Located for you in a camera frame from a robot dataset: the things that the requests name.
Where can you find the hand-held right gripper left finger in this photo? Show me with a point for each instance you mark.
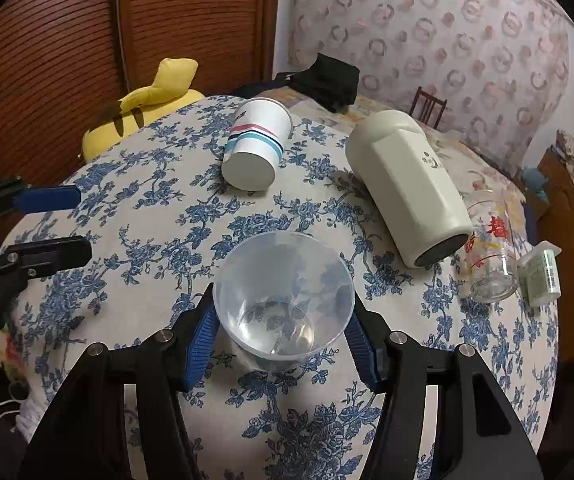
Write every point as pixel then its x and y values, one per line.
pixel 198 347

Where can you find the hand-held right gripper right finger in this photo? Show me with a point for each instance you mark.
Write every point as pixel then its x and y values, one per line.
pixel 362 347

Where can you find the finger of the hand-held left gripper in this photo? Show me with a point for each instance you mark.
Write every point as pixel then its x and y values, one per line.
pixel 49 198
pixel 49 255

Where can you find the clear plastic cup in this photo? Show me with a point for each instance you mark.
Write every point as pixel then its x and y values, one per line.
pixel 283 300

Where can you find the cream thermos cup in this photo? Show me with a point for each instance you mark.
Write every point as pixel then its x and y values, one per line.
pixel 407 185

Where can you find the striped white paper cup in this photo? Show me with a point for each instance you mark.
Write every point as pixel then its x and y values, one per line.
pixel 256 145

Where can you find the blue floral tablecloth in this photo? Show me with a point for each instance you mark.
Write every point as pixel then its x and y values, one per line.
pixel 277 280

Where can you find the yellow plush toy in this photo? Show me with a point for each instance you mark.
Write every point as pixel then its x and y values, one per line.
pixel 137 105

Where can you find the wooden louvered door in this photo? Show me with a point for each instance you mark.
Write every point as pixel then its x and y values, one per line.
pixel 117 55

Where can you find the clear glass with red print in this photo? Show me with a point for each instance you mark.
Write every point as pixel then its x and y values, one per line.
pixel 492 255

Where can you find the small green white container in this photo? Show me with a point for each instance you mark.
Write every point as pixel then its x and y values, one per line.
pixel 542 275

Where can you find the dark wooden chair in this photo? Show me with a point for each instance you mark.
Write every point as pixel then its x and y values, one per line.
pixel 428 105

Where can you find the black cloth bag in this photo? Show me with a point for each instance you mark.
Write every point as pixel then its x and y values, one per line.
pixel 327 82

